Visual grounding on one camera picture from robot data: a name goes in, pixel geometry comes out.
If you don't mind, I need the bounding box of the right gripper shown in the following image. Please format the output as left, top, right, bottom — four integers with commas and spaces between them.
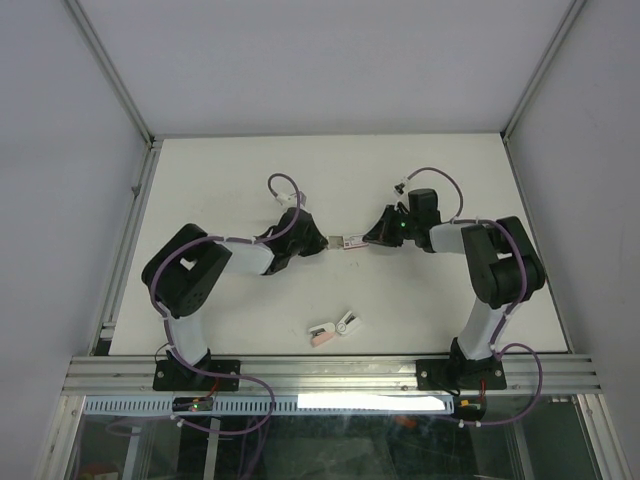
362, 204, 419, 247

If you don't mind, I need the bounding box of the pink white stapler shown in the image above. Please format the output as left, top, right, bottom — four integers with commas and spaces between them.
308, 322, 336, 348

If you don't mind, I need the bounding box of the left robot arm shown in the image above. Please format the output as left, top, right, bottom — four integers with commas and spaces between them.
141, 207, 328, 389

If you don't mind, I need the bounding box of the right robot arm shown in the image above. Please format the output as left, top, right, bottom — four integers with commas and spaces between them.
364, 188, 546, 387

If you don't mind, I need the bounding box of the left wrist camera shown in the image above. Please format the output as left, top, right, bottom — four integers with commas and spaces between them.
275, 192, 307, 208

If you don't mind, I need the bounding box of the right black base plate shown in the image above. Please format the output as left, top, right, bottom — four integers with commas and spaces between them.
415, 358, 507, 392

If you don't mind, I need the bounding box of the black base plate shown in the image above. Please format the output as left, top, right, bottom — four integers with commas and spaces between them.
152, 357, 241, 393
415, 358, 507, 392

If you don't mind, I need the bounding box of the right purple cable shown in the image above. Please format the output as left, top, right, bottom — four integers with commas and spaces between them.
392, 166, 545, 429

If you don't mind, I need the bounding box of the purple cable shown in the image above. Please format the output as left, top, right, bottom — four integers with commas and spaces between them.
392, 166, 545, 429
104, 172, 309, 476

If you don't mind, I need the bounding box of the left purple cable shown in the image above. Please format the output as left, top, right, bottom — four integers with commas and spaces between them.
104, 172, 309, 476

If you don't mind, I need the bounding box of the white slotted cable duct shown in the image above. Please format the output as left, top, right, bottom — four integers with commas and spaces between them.
84, 393, 454, 417

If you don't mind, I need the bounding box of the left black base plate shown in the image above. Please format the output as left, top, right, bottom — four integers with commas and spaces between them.
152, 357, 241, 393

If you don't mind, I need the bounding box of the aluminium mounting rail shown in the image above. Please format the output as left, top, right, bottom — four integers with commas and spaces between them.
62, 353, 602, 396

